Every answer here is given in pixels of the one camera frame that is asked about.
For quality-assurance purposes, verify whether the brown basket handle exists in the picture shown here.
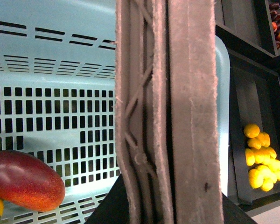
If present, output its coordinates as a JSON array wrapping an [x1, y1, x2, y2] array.
[[115, 0, 224, 224]]

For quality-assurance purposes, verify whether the light blue plastic basket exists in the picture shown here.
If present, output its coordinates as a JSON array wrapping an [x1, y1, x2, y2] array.
[[0, 0, 228, 224]]

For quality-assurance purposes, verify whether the dark red mango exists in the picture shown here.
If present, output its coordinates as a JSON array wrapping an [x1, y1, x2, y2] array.
[[0, 150, 65, 212]]

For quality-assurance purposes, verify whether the lemon top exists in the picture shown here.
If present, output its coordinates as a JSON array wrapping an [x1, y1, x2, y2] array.
[[243, 124, 260, 138]]

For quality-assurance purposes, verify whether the lemon bottom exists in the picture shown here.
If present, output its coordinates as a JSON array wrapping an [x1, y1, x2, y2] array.
[[260, 178, 274, 192]]

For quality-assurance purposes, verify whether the black fruit shelf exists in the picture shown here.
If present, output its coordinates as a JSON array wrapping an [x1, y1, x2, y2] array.
[[215, 0, 280, 214]]

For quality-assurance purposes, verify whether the dark red fruits pile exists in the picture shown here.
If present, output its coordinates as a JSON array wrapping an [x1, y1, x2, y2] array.
[[269, 2, 280, 49]]

